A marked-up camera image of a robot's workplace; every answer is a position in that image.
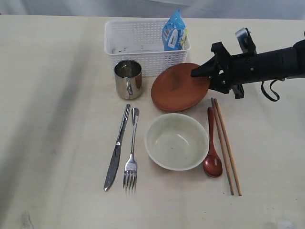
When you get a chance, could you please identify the steel table fork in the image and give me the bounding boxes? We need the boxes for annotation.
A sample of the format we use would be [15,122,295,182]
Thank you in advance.
[123,108,140,193]

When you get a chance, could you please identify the steel table knife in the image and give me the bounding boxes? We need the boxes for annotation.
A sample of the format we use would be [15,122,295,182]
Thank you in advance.
[103,104,131,191]

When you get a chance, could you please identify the brown wooden chopstick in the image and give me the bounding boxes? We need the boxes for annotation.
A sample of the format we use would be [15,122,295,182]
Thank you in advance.
[214,99,242,196]
[211,98,234,196]

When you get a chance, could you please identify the blue snack packet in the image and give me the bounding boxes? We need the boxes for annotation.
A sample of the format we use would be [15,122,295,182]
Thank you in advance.
[162,10,188,51]

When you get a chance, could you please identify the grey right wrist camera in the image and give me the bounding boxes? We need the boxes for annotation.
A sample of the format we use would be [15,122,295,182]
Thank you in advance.
[235,28,256,54]

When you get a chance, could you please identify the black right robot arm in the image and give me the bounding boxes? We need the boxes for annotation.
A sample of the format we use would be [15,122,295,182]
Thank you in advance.
[191,41,305,99]

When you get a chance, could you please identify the cream ceramic bowl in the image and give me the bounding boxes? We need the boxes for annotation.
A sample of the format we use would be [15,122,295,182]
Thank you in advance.
[144,113,209,171]

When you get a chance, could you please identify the shiny steel cup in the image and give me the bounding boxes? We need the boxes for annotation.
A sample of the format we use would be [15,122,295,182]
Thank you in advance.
[113,59,142,100]

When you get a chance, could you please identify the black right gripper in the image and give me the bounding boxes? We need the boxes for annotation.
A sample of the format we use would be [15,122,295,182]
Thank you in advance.
[190,42,256,99]

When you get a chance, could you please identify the small dark red dish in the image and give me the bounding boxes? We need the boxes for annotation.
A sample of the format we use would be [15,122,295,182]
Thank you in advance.
[151,62,210,112]

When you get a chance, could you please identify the white perforated plastic basket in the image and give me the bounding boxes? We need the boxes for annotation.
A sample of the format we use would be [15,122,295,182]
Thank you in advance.
[104,18,191,77]

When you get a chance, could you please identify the dark red wooden spoon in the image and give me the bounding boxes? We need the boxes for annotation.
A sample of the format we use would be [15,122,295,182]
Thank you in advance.
[203,107,223,177]

